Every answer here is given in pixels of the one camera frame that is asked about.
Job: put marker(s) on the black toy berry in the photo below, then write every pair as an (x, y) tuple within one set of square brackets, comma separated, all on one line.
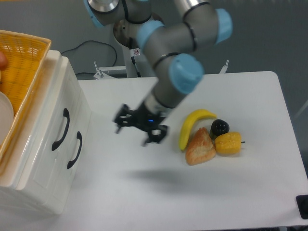
[(219, 127)]

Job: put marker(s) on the black corner device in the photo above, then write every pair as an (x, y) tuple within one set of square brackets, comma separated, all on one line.
[(302, 203)]

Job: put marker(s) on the yellow banana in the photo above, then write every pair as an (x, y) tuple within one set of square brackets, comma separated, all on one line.
[(188, 124)]

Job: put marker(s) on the yellow woven basket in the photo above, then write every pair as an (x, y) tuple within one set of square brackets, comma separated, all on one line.
[(25, 54)]

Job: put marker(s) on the red apple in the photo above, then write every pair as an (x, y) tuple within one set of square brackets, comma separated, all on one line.
[(3, 60)]

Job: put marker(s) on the yellow bell pepper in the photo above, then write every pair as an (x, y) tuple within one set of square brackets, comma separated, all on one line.
[(228, 143)]

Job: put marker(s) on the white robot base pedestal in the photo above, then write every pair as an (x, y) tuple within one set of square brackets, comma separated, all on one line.
[(136, 64)]

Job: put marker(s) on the white drawer cabinet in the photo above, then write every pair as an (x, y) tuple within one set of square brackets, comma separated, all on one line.
[(40, 164)]

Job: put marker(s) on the white plate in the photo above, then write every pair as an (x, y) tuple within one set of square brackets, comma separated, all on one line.
[(6, 116)]

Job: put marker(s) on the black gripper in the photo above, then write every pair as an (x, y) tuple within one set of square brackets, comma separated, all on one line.
[(143, 119)]

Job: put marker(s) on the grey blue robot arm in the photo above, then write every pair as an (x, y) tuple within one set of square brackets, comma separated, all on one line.
[(168, 52)]

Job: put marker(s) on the toy bread croissant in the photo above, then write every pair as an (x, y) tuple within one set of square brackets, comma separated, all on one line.
[(200, 149)]

